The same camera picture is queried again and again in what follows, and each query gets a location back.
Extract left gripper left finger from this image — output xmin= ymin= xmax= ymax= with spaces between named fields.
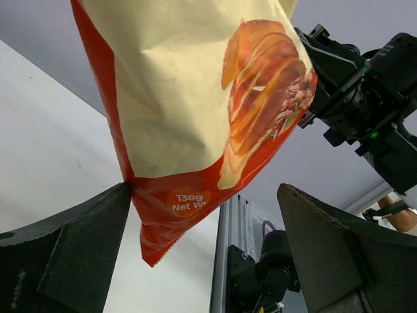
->
xmin=1 ymin=183 xmax=131 ymax=312

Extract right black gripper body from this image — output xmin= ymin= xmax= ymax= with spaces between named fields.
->
xmin=295 ymin=24 xmax=373 ymax=129

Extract cassava chips bag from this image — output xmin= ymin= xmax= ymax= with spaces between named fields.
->
xmin=71 ymin=1 xmax=317 ymax=266

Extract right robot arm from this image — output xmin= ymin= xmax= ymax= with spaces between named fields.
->
xmin=295 ymin=25 xmax=416 ymax=196

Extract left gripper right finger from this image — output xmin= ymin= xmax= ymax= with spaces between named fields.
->
xmin=277 ymin=184 xmax=416 ymax=312

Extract right black base bracket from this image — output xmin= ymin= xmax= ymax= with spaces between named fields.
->
xmin=228 ymin=230 xmax=301 ymax=313

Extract person forearm in background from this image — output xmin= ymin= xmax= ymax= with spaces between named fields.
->
xmin=379 ymin=209 xmax=416 ymax=233

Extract aluminium mounting rail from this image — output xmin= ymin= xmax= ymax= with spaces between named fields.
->
xmin=209 ymin=194 xmax=249 ymax=313

